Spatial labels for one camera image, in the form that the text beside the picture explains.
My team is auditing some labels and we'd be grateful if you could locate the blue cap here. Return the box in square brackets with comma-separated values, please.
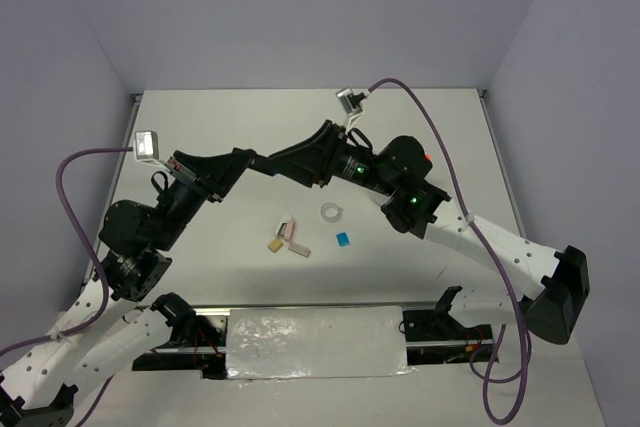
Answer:
[336, 232, 351, 247]

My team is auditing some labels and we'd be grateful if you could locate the white small eraser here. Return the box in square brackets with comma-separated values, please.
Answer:
[274, 214, 293, 238]

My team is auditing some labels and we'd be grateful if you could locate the purple cable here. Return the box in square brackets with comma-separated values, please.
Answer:
[0, 146, 136, 427]
[364, 77, 533, 423]

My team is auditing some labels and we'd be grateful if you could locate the silver foil sheet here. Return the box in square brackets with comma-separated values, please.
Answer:
[226, 306, 410, 380]

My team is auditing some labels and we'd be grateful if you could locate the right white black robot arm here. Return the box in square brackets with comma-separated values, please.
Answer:
[250, 121, 590, 345]

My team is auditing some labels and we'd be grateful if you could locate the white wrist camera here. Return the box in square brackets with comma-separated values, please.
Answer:
[133, 130, 167, 170]
[335, 88, 369, 132]

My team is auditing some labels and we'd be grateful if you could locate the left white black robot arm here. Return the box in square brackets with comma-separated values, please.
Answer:
[1, 149, 256, 426]

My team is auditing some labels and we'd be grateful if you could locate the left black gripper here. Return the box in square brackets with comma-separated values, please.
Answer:
[153, 148, 258, 250]

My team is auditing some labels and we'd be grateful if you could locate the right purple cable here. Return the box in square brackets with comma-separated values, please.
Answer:
[364, 77, 533, 423]

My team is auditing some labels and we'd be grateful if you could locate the tan square eraser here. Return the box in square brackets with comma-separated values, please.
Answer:
[268, 238, 284, 253]

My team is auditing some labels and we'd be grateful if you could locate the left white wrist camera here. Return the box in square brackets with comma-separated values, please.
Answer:
[133, 130, 167, 170]

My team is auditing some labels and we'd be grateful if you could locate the black mounting rail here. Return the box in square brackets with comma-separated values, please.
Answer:
[132, 305, 494, 381]

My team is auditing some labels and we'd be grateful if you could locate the clear tape roll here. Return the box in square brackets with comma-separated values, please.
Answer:
[320, 202, 343, 223]

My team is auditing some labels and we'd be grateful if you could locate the pink eraser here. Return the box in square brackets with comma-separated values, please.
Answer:
[281, 218, 295, 242]

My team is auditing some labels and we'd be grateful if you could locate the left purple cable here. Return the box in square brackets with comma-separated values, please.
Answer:
[0, 146, 136, 427]

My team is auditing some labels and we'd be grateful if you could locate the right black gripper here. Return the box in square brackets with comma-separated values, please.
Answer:
[264, 119, 397, 196]

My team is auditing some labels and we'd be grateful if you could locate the grey rectangular eraser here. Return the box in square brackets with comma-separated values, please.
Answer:
[288, 242, 311, 258]

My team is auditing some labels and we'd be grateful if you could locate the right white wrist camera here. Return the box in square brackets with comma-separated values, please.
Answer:
[335, 88, 369, 132]

